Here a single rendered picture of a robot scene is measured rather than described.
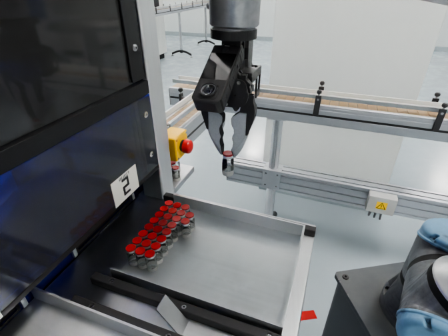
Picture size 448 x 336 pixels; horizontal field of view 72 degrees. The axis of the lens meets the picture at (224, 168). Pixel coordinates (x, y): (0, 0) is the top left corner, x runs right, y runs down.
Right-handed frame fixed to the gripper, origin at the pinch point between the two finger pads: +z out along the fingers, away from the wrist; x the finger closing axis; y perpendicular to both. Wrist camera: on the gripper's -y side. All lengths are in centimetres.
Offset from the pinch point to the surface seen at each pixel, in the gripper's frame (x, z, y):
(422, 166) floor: -100, 112, 229
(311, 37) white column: 2, 2, 148
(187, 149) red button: 18.7, 13.6, 20.6
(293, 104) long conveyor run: 0, 21, 87
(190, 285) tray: 3.2, 25.0, -11.4
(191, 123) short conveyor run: 33, 21, 52
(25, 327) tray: 26.3, 25.3, -29.0
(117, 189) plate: 21.8, 10.4, -5.5
